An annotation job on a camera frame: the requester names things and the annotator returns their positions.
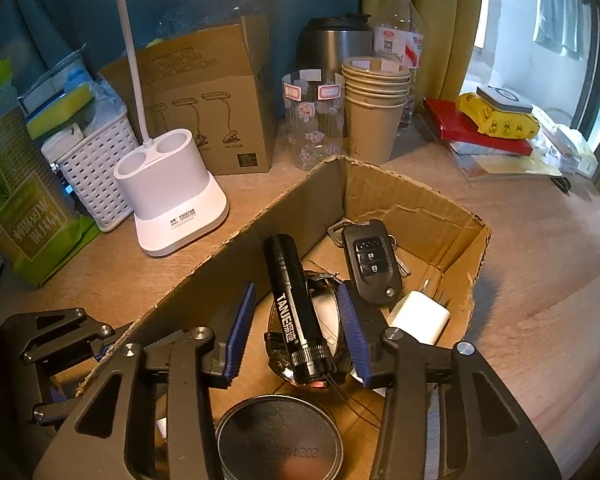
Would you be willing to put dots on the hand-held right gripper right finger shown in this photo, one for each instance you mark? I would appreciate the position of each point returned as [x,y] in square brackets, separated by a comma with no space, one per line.
[354,335]

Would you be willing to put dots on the black scissors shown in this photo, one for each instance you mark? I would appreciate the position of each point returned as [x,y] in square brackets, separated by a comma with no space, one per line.
[561,183]

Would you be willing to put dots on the yellow wipes pack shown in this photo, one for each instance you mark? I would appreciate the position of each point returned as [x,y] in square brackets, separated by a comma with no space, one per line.
[510,125]

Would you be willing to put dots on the stack of paper cups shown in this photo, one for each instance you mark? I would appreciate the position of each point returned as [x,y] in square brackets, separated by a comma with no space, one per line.
[372,115]

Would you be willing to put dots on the clear document folder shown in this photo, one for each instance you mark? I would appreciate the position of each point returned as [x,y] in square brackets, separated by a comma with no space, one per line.
[500,165]

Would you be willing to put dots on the yellow curtain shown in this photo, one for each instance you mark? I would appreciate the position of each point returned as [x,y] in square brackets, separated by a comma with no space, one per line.
[440,25]

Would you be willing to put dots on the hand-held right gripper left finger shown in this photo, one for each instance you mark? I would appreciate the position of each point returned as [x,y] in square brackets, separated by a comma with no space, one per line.
[240,330]

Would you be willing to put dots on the white charger plug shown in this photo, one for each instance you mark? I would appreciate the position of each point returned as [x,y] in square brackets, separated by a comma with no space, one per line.
[420,317]

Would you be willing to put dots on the red tin can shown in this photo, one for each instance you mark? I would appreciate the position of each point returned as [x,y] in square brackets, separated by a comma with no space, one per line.
[280,440]

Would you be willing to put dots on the clear water bottle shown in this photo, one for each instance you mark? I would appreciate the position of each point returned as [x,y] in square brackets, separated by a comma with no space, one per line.
[397,35]

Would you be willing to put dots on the hanging pale green garment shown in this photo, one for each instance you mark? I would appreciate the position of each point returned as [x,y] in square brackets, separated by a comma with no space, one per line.
[557,5]

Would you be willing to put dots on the brown cardboard box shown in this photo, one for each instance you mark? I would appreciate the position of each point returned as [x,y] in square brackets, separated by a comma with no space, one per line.
[380,195]

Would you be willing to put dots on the black flashlight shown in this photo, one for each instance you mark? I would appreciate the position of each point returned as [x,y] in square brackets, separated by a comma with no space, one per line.
[292,300]

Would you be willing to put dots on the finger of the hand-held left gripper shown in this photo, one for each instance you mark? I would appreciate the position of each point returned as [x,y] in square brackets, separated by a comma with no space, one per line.
[80,335]
[60,407]

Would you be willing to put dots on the steel thermos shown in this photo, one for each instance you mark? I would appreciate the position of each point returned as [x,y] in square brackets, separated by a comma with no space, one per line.
[330,45]

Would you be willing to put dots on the black car key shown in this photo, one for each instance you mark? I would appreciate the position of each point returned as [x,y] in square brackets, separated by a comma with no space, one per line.
[372,260]

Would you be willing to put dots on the white plastic basket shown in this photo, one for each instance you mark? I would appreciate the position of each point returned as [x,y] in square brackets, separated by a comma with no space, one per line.
[95,170]

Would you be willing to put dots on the clear glass with stickers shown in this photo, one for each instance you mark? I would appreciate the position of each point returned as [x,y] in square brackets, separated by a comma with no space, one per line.
[312,125]

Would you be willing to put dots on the green snack bag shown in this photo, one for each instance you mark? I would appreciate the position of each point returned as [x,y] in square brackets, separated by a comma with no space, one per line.
[20,185]

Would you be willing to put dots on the white power bank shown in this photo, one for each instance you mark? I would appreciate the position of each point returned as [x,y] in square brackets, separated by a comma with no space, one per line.
[505,97]

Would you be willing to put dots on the clear plastic bag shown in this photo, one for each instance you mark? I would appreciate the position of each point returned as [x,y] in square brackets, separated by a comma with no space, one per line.
[205,25]

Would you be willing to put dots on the white blue packet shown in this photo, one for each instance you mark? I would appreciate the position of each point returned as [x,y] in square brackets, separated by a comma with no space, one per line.
[50,80]

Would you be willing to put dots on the white desk lamp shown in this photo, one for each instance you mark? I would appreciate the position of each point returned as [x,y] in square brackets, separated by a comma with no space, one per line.
[180,220]

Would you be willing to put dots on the printed cardboard lamp box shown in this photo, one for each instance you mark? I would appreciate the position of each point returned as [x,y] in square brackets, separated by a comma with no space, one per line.
[200,110]

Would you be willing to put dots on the red book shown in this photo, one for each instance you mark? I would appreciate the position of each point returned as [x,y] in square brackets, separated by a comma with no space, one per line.
[460,127]

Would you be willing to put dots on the yellow sponge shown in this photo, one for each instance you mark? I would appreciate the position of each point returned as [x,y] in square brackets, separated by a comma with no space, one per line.
[60,110]

